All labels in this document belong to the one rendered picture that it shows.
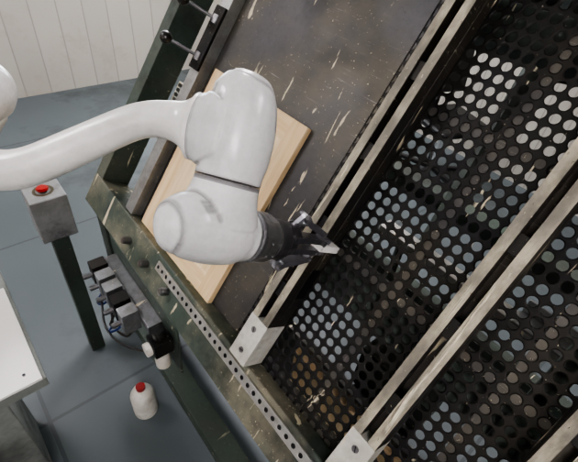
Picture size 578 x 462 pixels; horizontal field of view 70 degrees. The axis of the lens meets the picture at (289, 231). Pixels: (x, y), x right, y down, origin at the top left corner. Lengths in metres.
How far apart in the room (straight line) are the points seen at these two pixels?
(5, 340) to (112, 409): 0.79
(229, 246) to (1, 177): 0.36
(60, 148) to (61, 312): 1.85
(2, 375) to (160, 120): 0.94
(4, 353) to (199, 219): 0.97
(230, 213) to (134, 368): 1.67
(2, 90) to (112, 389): 1.49
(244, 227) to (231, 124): 0.15
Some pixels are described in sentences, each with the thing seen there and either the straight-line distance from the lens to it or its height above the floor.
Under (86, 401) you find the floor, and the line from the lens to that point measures 2.17.
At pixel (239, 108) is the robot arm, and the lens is 0.60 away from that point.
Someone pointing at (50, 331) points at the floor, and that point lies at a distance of 2.44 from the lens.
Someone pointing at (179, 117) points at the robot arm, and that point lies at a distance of 0.63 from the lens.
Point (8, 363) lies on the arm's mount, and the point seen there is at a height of 0.76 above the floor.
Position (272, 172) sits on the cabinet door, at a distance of 1.11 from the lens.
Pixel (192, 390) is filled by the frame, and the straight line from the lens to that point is 1.89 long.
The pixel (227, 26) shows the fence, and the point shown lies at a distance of 1.42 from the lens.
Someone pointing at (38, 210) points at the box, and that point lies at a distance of 1.64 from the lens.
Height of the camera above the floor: 1.85
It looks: 41 degrees down
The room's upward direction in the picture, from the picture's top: 7 degrees clockwise
